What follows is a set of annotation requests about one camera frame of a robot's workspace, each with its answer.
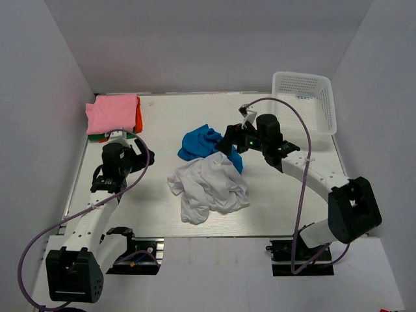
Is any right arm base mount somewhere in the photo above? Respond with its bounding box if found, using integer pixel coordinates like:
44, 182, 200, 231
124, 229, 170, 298
265, 239, 334, 277

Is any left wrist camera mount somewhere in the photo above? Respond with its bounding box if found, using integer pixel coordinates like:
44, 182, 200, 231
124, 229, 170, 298
105, 129, 141, 155

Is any white t-shirt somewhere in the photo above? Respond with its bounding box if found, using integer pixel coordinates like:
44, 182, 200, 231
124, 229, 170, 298
167, 152, 250, 225

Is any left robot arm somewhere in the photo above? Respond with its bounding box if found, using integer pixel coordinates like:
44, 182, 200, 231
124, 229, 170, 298
45, 139, 154, 303

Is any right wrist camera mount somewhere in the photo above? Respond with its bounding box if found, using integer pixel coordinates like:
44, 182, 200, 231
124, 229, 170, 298
239, 104, 257, 129

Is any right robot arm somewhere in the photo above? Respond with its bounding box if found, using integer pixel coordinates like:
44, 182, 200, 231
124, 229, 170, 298
216, 114, 382, 259

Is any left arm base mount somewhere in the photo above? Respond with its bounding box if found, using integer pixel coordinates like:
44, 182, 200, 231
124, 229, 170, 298
107, 238, 164, 276

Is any orange folded t-shirt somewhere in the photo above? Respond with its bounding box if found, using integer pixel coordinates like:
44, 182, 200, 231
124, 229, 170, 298
98, 96, 143, 143

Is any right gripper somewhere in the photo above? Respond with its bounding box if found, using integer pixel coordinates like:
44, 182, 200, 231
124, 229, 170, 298
214, 120, 267, 157

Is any blue t-shirt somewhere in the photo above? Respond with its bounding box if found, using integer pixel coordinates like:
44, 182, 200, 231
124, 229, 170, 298
177, 123, 244, 174

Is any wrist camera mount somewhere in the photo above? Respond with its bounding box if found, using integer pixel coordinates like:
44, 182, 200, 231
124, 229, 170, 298
105, 129, 141, 155
239, 104, 257, 129

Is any green folded t-shirt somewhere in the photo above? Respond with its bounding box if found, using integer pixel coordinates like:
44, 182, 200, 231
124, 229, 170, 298
88, 133, 135, 142

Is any pink folded t-shirt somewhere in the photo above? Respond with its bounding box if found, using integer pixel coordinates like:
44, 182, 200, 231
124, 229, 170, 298
85, 94, 137, 135

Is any white plastic basket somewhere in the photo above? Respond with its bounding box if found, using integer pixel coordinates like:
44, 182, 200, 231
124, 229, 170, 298
272, 71, 337, 140

